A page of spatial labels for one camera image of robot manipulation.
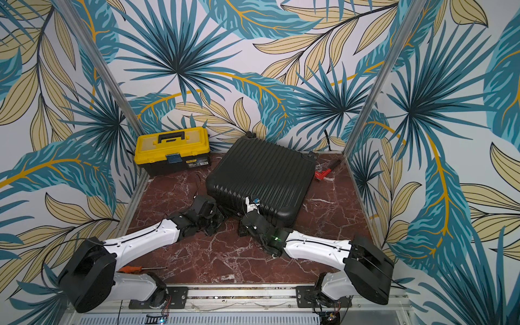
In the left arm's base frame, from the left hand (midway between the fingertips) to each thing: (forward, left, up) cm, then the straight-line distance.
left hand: (230, 220), depth 84 cm
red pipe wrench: (+30, -45, -7) cm, 55 cm away
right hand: (-1, -4, +4) cm, 6 cm away
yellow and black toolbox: (+31, +33, +7) cm, 46 cm away
